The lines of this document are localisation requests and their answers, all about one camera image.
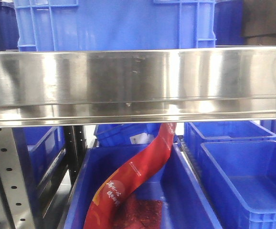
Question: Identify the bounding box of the blue bin behind centre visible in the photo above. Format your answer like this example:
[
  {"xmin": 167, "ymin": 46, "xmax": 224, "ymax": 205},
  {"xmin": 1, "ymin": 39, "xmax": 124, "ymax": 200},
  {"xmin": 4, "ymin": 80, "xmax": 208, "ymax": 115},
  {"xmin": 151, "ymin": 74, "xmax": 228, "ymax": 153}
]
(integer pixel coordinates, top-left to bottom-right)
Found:
[{"xmin": 94, "ymin": 123, "xmax": 161, "ymax": 147}]

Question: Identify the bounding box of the blue bin rear right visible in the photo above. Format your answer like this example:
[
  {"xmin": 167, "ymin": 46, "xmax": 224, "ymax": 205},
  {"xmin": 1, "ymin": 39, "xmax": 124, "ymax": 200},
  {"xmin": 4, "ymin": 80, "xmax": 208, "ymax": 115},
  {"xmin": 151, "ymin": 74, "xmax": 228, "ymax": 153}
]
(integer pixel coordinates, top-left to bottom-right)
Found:
[{"xmin": 184, "ymin": 121, "xmax": 276, "ymax": 163}]

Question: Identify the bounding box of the blue bin with red bag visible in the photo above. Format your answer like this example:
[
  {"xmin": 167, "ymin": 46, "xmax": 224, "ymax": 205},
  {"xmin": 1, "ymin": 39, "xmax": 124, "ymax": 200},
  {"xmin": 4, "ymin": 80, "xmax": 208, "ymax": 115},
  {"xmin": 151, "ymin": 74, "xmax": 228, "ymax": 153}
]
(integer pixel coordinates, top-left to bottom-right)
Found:
[{"xmin": 63, "ymin": 144, "xmax": 222, "ymax": 229}]

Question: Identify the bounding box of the blue bin lower left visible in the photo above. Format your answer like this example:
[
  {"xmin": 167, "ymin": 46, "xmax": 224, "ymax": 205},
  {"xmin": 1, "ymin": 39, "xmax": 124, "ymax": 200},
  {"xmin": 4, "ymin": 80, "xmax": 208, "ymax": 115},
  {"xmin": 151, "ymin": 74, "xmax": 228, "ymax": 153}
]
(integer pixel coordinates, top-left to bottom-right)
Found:
[{"xmin": 23, "ymin": 125, "xmax": 66, "ymax": 191}]

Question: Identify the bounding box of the empty blue bin front right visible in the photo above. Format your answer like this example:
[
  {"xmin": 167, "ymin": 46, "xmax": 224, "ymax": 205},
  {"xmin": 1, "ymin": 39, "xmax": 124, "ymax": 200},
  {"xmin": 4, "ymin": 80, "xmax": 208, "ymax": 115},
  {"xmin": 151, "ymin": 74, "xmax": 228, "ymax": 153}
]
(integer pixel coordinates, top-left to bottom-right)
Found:
[{"xmin": 201, "ymin": 141, "xmax": 276, "ymax": 229}]

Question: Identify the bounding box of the red printed snack bag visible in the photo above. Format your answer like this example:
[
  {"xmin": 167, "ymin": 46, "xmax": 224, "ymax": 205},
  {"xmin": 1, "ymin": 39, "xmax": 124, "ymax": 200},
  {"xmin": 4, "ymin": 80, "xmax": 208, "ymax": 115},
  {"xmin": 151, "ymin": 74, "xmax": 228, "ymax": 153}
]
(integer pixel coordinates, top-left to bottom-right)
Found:
[{"xmin": 83, "ymin": 123, "xmax": 176, "ymax": 229}]

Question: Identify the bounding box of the large blue crate on shelf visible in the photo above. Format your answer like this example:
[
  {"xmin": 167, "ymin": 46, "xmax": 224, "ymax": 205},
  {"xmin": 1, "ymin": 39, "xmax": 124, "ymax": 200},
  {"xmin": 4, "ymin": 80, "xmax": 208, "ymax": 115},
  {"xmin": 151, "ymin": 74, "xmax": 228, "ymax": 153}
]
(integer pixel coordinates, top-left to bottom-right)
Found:
[{"xmin": 14, "ymin": 0, "xmax": 216, "ymax": 52}]

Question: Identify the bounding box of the brown cardboard piece on shelf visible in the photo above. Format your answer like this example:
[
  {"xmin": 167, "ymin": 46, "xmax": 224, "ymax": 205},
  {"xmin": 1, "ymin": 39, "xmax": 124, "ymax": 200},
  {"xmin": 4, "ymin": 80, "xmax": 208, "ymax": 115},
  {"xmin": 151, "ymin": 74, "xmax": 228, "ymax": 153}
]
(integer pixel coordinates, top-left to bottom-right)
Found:
[{"xmin": 242, "ymin": 0, "xmax": 276, "ymax": 37}]

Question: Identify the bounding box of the perforated steel shelf upright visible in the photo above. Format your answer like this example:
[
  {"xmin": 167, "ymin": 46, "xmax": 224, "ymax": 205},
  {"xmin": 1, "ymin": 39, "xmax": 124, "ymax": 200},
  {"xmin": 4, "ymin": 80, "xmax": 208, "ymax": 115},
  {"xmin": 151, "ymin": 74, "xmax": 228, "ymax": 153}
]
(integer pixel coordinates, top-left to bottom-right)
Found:
[{"xmin": 0, "ymin": 127, "xmax": 41, "ymax": 229}]

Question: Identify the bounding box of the stainless steel shelf rail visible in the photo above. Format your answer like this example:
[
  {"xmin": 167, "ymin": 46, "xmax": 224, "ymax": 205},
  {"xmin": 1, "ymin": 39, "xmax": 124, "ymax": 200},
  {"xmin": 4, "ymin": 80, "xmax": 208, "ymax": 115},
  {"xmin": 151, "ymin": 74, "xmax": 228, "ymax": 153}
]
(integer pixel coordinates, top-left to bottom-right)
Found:
[{"xmin": 0, "ymin": 46, "xmax": 276, "ymax": 127}]

